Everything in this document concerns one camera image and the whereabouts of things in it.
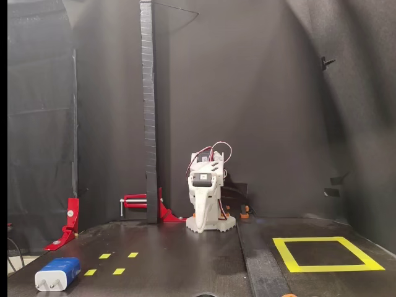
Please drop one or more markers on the red clamp with silver screw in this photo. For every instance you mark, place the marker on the red clamp with silver screw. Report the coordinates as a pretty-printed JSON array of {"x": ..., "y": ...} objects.
[{"x": 134, "y": 196}]

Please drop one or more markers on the orange and black spring clamp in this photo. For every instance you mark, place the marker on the orange and black spring clamp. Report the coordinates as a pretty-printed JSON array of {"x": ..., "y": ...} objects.
[{"x": 289, "y": 295}]

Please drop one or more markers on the black clip on backdrop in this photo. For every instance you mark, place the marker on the black clip on backdrop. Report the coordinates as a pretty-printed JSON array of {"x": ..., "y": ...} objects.
[{"x": 326, "y": 62}]

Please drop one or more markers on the black tape piece on backdrop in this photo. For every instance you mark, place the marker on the black tape piece on backdrop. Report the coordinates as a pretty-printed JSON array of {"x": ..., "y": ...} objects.
[
  {"x": 338, "y": 179},
  {"x": 331, "y": 192}
]

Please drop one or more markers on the black backdrop cloth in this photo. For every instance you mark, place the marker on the black backdrop cloth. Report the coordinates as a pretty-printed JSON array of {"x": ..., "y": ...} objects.
[{"x": 263, "y": 108}]

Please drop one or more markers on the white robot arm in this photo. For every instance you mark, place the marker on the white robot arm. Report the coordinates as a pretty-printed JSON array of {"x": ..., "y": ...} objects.
[{"x": 213, "y": 168}]

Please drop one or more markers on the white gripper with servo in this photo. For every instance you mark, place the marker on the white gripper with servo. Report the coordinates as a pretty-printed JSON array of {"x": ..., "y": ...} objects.
[{"x": 203, "y": 193}]

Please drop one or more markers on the small yellow tape marker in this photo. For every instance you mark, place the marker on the small yellow tape marker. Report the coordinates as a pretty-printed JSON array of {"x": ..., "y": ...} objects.
[
  {"x": 105, "y": 255},
  {"x": 90, "y": 272},
  {"x": 118, "y": 271},
  {"x": 133, "y": 255}
]

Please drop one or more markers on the blue and white charger block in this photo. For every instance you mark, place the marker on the blue and white charger block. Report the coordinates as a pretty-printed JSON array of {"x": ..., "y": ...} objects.
[{"x": 62, "y": 269}]

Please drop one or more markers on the black flat strip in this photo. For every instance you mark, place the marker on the black flat strip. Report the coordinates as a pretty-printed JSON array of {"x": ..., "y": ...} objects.
[{"x": 260, "y": 266}]

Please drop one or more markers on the yellow tape square outline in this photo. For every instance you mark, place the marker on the yellow tape square outline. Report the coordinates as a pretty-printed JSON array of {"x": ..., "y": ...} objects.
[{"x": 334, "y": 268}]

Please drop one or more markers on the dark grey side curtain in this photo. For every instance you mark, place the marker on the dark grey side curtain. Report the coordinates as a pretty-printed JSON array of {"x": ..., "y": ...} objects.
[{"x": 40, "y": 123}]

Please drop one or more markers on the black upright foam post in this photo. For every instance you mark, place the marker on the black upright foam post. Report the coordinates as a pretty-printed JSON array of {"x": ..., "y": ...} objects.
[{"x": 148, "y": 92}]

